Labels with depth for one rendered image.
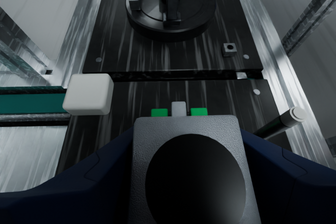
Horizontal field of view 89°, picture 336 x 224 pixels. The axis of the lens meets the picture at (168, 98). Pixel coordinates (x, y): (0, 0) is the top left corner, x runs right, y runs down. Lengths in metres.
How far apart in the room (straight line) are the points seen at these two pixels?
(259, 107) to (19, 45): 0.28
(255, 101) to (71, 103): 0.21
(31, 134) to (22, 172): 0.05
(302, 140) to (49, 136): 0.32
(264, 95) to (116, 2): 0.27
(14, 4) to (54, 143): 0.47
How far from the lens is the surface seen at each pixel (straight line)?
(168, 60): 0.24
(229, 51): 0.25
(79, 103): 0.20
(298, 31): 0.34
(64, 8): 0.59
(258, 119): 0.22
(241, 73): 0.25
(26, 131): 0.32
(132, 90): 0.21
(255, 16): 0.36
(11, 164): 0.31
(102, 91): 0.20
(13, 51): 0.26
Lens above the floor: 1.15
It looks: 62 degrees down
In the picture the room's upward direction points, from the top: 1 degrees counter-clockwise
